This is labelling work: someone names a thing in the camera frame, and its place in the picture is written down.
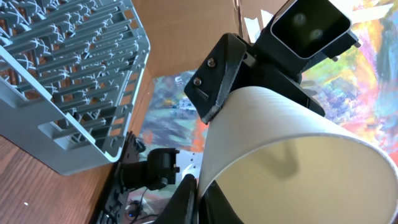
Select white paper cup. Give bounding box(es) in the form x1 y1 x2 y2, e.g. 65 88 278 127
198 86 397 223

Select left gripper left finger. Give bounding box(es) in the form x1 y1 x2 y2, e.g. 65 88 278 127
154 174 243 224

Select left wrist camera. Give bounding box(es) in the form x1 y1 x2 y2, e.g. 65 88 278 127
254 0 361 83

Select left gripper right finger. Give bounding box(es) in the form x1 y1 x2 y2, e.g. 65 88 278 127
184 33 246 124

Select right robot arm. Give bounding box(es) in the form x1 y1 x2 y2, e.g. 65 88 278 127
121 148 180 190

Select grey dishwasher rack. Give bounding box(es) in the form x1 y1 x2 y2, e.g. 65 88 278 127
1 0 150 175

